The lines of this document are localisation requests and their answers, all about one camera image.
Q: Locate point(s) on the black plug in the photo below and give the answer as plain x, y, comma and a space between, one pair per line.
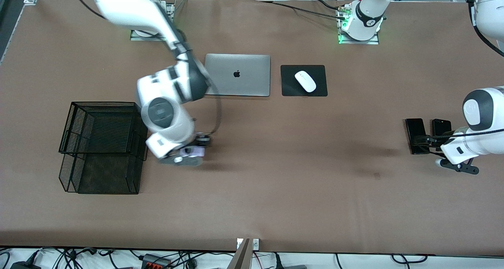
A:
277, 261

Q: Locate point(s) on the white computer mouse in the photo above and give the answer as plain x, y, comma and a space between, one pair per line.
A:
305, 81

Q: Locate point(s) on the silver closed laptop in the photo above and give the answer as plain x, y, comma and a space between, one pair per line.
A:
244, 84

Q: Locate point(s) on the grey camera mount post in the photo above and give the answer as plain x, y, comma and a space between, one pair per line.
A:
241, 257

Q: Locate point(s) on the white metal bracket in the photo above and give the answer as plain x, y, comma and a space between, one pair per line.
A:
239, 243
256, 244

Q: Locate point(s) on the black orange power strip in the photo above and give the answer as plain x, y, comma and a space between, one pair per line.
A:
155, 263

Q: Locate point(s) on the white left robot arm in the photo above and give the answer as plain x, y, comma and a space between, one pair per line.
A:
366, 13

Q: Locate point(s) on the small black phone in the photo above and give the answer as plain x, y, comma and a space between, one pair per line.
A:
441, 126

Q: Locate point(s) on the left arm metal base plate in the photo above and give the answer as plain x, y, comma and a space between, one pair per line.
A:
358, 42

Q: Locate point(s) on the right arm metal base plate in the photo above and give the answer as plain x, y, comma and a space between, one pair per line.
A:
149, 38

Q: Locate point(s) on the black mesh desk tray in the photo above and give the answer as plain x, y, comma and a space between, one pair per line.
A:
110, 174

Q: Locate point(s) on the black power adapter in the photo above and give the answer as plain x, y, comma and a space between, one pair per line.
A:
23, 266

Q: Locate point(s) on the black mouse pad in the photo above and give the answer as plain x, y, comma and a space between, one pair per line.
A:
289, 88

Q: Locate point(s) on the long black phone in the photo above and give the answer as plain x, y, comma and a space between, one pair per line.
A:
415, 125

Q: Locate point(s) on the lilac flip phone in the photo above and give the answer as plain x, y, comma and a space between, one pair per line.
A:
195, 151

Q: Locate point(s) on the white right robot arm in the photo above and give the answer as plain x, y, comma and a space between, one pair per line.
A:
130, 9

